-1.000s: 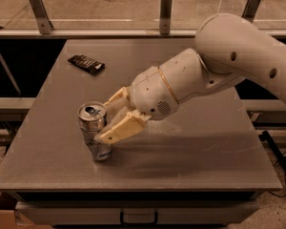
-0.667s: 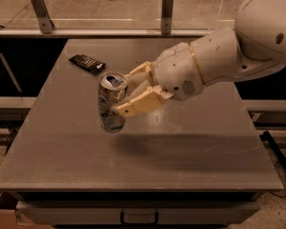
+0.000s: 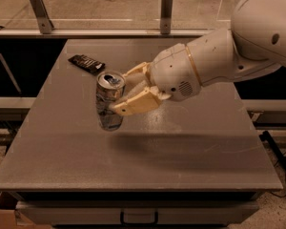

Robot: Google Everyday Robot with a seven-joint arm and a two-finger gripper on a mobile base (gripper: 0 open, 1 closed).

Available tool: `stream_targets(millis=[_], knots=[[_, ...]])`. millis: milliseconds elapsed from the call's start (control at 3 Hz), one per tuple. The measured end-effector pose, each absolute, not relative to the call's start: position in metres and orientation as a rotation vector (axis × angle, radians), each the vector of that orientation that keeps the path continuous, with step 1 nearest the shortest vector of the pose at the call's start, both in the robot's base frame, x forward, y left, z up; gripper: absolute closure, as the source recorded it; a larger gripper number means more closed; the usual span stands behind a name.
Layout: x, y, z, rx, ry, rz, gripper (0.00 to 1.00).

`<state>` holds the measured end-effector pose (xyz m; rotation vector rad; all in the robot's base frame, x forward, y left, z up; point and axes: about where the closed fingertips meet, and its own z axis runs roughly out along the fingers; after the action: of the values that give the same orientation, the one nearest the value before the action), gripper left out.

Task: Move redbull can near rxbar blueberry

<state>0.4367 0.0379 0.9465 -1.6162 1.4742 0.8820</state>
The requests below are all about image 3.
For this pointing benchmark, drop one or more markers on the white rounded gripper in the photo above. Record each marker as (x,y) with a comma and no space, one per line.
(173,71)

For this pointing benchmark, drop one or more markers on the silver blue redbull can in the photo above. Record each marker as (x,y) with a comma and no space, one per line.
(109,88)

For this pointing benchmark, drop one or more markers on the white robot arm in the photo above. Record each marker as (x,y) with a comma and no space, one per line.
(254,45)

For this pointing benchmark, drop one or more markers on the dark brown snack bar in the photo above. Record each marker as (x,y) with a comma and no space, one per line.
(87,64)

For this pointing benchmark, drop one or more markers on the black stand leg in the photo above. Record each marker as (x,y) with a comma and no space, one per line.
(280,157)

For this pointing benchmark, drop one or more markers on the cardboard box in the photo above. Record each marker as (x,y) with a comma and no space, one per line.
(10,218)

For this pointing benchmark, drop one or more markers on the middle metal rail bracket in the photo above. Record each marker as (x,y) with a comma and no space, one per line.
(166,16)

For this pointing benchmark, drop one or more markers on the metal rail bracket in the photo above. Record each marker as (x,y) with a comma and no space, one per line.
(166,16)
(43,21)

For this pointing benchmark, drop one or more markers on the left metal rail bracket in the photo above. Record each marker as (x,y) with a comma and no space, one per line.
(43,21)

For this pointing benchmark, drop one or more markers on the long metal rail beam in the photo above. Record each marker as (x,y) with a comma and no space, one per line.
(91,34)

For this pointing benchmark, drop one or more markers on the grey drawer with handle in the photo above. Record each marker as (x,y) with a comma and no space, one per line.
(137,213)

